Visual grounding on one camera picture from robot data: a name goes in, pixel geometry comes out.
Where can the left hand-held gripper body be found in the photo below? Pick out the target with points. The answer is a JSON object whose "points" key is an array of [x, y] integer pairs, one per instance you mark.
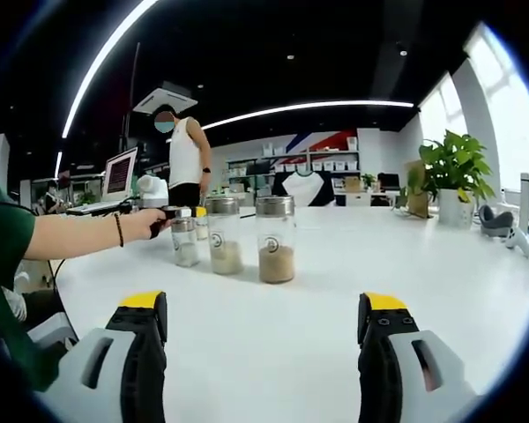
{"points": [[152, 191]]}

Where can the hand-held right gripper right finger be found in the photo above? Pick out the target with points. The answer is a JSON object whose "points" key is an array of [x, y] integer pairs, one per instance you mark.
{"points": [[379, 361]]}

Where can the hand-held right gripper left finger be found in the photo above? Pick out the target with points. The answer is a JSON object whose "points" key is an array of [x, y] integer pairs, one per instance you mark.
{"points": [[143, 352]]}

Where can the small seasoning bottle beige powder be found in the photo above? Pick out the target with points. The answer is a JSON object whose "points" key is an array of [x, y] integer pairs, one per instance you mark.
{"points": [[202, 230]]}

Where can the small seasoning bottle white powder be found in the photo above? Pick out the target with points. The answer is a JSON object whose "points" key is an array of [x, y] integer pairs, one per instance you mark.
{"points": [[186, 247]]}

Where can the tall seasoning bottle pale grains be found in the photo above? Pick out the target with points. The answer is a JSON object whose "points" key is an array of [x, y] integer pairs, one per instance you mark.
{"points": [[224, 238]]}

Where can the tall seasoning bottle brown grains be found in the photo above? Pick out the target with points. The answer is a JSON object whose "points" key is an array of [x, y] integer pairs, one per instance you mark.
{"points": [[275, 238]]}

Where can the person's left hand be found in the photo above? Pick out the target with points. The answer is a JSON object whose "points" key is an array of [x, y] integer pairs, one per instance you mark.
{"points": [[139, 224]]}

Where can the white laptop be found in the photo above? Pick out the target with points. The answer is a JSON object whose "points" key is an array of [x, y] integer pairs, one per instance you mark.
{"points": [[119, 174]]}

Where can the ceiling air conditioner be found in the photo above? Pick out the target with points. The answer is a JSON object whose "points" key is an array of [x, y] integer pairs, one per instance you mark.
{"points": [[165, 99]]}

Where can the shelf of white storage bins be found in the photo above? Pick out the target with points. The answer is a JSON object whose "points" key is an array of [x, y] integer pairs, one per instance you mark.
{"points": [[330, 165]]}

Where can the long ceiling light strip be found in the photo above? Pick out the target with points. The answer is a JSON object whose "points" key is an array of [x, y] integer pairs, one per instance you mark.
{"points": [[92, 66], [313, 106]]}

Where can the small cardboard box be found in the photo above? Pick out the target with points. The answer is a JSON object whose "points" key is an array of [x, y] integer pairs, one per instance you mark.
{"points": [[352, 185]]}

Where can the white office desk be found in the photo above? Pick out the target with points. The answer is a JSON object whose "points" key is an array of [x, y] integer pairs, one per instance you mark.
{"points": [[357, 199]]}

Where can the brown cardboard box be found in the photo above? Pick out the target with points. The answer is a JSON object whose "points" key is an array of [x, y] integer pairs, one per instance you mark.
{"points": [[416, 202]]}

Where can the small potted plant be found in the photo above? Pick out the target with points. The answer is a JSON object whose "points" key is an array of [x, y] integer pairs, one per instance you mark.
{"points": [[368, 180]]}

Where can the grey VR headset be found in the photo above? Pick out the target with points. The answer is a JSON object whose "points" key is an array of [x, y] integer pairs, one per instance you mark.
{"points": [[496, 227]]}

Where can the black monitor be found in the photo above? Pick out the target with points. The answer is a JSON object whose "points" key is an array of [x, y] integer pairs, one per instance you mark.
{"points": [[390, 181]]}

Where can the white VR controller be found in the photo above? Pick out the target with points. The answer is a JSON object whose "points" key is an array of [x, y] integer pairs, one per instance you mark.
{"points": [[520, 240]]}

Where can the large potted green plant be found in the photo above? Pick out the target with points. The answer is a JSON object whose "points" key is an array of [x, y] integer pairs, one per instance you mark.
{"points": [[454, 167]]}

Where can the white tall thermos flask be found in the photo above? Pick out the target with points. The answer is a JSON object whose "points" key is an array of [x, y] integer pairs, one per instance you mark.
{"points": [[525, 198]]}

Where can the narrow window with blinds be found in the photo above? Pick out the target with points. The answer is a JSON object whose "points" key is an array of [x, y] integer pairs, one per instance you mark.
{"points": [[441, 114]]}

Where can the wide window with blinds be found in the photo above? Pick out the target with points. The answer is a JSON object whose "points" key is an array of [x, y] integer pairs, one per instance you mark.
{"points": [[516, 123]]}

